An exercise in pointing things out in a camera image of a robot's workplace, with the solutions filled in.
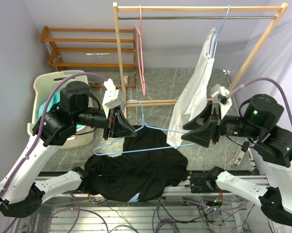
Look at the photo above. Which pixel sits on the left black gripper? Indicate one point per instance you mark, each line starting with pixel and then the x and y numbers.
pixel 121 127

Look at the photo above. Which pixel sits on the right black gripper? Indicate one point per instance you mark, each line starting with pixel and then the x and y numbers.
pixel 203 136

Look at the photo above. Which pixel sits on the black t shirt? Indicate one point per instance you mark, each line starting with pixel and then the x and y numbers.
pixel 147 166

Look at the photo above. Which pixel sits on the pink wire hanger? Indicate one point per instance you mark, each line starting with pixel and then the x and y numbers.
pixel 140 58

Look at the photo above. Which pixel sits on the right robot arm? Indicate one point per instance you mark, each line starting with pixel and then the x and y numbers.
pixel 272 143

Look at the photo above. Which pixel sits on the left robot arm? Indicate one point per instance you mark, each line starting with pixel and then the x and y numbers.
pixel 23 195

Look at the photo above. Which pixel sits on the white t shirt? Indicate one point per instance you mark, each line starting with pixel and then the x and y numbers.
pixel 193 99

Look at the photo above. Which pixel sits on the small white device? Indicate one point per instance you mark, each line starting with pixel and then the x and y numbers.
pixel 242 149

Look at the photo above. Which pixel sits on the green white pen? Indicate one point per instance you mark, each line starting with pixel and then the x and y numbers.
pixel 98 54

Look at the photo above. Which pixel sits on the cream plastic laundry basket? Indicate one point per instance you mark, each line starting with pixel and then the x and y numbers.
pixel 43 86

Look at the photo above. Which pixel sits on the wooden clothes rack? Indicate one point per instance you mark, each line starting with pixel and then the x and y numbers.
pixel 280 11

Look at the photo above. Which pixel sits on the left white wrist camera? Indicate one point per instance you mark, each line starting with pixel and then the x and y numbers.
pixel 112 96

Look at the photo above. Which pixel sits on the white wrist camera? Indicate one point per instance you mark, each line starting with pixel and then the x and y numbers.
pixel 112 96
pixel 222 96

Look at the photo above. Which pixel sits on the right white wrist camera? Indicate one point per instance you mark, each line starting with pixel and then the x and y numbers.
pixel 222 96

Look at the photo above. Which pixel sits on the aluminium rail base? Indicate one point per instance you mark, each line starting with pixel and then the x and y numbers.
pixel 199 183

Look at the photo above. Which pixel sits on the light blue wire hanger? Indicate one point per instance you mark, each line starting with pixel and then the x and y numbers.
pixel 218 31

